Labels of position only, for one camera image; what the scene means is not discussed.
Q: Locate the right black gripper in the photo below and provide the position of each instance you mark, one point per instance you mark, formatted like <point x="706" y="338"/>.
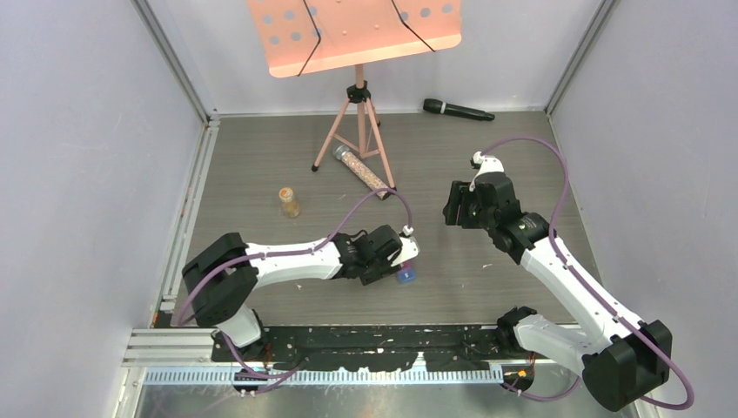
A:
<point x="459" y="194"/>

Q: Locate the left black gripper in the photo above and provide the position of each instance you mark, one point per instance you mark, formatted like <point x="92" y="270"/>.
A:
<point x="385" y="268"/>

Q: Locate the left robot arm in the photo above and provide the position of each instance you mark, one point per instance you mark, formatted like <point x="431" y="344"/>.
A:
<point x="220" y="279"/>

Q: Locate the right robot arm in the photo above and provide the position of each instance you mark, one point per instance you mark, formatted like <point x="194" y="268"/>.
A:
<point x="618" y="356"/>

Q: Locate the pink blue weekly pill organizer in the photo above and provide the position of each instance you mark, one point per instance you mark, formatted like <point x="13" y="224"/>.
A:
<point x="406" y="274"/>

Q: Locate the small amber pill bottle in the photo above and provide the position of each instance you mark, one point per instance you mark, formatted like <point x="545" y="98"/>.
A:
<point x="290" y="206"/>

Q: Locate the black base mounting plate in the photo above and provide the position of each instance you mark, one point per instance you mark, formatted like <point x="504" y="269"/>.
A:
<point x="383" y="348"/>

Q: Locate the black microphone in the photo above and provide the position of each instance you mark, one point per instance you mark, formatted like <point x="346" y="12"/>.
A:
<point x="436" y="106"/>

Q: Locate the pink music stand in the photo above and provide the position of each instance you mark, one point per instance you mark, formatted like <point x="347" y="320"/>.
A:
<point x="305" y="37"/>

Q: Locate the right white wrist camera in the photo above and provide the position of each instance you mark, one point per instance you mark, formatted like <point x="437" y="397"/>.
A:
<point x="484" y="164"/>

